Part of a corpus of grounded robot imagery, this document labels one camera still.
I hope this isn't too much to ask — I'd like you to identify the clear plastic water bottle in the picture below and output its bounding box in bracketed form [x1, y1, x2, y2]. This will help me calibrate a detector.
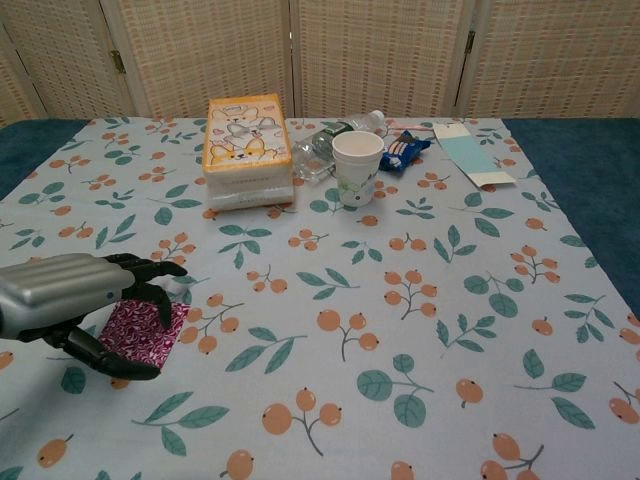
[292, 109, 386, 184]

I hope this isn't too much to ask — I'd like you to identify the white light blue paper card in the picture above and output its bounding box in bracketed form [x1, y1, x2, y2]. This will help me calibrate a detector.
[432, 122, 517, 190]

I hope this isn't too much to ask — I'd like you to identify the floral berry leaf tablecloth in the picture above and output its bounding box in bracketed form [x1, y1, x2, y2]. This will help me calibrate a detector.
[0, 115, 640, 480]

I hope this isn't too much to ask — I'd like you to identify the blue snack packet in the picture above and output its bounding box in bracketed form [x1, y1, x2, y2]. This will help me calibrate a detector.
[378, 129, 432, 177]

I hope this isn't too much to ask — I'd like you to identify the plain white tissue pack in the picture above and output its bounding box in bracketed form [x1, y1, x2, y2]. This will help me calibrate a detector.
[207, 182, 297, 214]

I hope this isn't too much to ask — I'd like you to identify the woven folding screen panel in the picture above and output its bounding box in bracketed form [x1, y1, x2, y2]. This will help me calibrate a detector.
[452, 0, 640, 121]
[0, 0, 124, 129]
[289, 0, 479, 121]
[99, 0, 296, 121]

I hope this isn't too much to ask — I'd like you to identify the white paper cup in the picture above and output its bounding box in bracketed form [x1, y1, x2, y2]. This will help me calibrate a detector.
[331, 130, 386, 209]

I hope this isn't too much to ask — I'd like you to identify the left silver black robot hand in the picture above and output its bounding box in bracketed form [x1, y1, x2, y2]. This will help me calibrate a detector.
[0, 252, 189, 382]

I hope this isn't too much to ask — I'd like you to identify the magenta patterned packet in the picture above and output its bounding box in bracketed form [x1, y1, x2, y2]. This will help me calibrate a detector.
[98, 298, 193, 370]

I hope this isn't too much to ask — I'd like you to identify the corgi print tissue pack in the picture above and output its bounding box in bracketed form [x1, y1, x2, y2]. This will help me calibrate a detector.
[202, 92, 294, 190]

